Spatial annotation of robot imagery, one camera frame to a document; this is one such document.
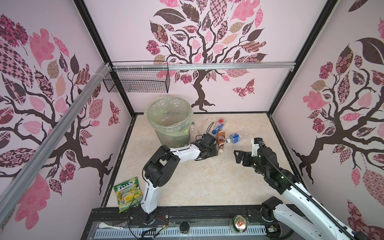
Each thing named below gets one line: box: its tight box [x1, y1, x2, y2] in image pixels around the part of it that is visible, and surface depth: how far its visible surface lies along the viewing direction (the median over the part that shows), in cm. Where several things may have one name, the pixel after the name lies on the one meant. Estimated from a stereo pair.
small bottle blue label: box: [225, 133, 241, 144], surface depth 101 cm
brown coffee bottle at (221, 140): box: [217, 130, 226, 154], surface depth 101 cm
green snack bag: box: [113, 177, 143, 214], surface depth 80 cm
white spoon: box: [98, 222, 124, 230], surface depth 72 cm
